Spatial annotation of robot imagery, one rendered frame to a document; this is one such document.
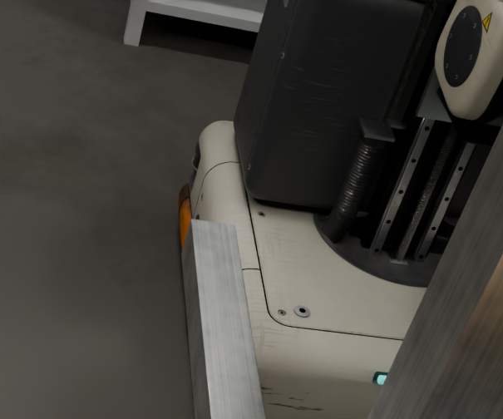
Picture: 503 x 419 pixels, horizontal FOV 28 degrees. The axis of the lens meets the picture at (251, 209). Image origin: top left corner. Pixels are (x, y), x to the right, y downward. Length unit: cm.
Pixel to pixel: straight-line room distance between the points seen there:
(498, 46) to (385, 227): 50
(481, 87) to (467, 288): 93
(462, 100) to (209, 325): 77
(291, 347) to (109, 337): 44
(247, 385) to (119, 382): 115
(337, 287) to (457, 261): 120
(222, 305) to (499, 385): 25
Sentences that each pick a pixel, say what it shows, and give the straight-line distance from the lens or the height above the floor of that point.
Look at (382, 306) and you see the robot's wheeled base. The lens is 155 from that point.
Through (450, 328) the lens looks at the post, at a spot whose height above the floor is 98.
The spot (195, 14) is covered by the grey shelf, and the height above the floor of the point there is 12.
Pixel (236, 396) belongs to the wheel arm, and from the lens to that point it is 53.
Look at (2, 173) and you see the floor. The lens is 210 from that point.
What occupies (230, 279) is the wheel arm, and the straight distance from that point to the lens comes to 60.
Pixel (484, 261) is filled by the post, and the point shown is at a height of 101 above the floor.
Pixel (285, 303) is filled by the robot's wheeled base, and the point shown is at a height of 28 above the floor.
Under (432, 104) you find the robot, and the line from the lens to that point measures 149.
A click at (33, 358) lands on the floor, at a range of 170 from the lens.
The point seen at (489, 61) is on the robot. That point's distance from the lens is 124.
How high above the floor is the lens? 118
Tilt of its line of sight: 33 degrees down
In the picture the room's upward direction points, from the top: 17 degrees clockwise
